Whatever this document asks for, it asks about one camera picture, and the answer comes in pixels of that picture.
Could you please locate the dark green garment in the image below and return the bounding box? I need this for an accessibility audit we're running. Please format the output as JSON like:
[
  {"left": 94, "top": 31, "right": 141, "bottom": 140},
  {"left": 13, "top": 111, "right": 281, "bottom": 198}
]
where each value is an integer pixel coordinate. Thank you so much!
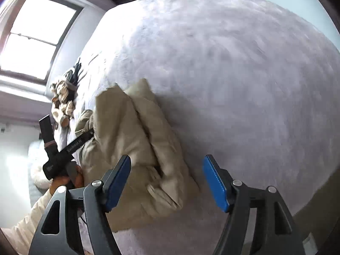
[{"left": 65, "top": 58, "right": 84, "bottom": 87}]

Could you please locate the lavender quilted bedspread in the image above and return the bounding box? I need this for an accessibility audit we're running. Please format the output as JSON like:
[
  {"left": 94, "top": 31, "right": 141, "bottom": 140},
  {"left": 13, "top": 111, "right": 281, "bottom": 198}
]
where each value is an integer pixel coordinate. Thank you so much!
[{"left": 28, "top": 0, "right": 340, "bottom": 255}]

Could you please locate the beige striped garment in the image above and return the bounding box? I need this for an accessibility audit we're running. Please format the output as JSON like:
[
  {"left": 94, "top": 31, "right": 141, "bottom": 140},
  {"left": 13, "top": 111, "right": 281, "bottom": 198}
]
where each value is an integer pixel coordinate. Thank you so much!
[{"left": 50, "top": 80, "right": 77, "bottom": 127}]

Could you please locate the tan puffer jacket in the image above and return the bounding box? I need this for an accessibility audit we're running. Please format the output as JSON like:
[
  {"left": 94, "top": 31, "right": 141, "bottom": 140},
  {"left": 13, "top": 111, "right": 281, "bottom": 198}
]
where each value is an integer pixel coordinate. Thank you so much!
[{"left": 74, "top": 78, "right": 200, "bottom": 231}]

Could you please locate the person's left hand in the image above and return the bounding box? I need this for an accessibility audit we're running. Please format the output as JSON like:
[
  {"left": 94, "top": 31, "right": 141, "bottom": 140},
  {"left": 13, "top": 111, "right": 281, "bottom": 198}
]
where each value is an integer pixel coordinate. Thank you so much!
[{"left": 49, "top": 164, "right": 85, "bottom": 194}]

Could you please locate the window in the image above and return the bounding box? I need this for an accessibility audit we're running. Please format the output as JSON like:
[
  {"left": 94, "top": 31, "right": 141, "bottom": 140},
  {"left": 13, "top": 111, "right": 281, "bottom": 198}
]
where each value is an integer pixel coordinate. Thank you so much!
[{"left": 0, "top": 0, "right": 85, "bottom": 84}]

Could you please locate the white quilted pillow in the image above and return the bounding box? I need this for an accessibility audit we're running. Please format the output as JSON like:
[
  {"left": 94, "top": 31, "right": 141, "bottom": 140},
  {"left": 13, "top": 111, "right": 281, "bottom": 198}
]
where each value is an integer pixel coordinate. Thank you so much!
[{"left": 30, "top": 165, "right": 54, "bottom": 189}]

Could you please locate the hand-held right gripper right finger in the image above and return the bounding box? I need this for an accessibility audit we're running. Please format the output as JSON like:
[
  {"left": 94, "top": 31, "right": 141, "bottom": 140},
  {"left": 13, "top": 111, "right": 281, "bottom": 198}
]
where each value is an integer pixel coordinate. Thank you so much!
[{"left": 202, "top": 154, "right": 305, "bottom": 255}]

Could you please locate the person's left forearm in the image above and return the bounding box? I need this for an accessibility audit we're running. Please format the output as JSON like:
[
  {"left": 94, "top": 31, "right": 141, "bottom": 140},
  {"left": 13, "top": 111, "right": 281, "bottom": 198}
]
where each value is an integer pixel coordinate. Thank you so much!
[{"left": 1, "top": 188, "right": 57, "bottom": 255}]

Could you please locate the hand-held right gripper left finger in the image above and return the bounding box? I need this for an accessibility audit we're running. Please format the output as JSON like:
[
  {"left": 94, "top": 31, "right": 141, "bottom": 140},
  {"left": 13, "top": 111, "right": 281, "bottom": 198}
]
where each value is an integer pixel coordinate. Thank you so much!
[{"left": 29, "top": 154, "right": 132, "bottom": 255}]

